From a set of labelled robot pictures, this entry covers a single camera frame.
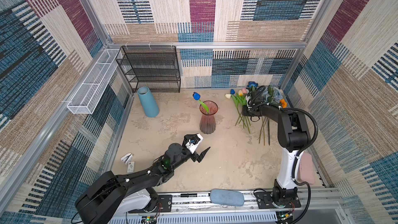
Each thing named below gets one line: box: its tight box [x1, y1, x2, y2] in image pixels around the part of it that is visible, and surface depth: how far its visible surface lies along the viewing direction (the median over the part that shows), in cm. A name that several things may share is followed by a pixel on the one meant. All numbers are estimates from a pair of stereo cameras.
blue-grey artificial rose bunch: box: [262, 87, 284, 102], surface depth 102 cm
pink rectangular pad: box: [298, 150, 316, 185], surface depth 81 cm
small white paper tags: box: [120, 152, 135, 173], surface depth 87 cm
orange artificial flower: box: [279, 98, 288, 109], surface depth 109 cm
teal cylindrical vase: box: [137, 86, 160, 118], surface depth 96 cm
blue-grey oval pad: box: [209, 188, 245, 207], surface depth 74 cm
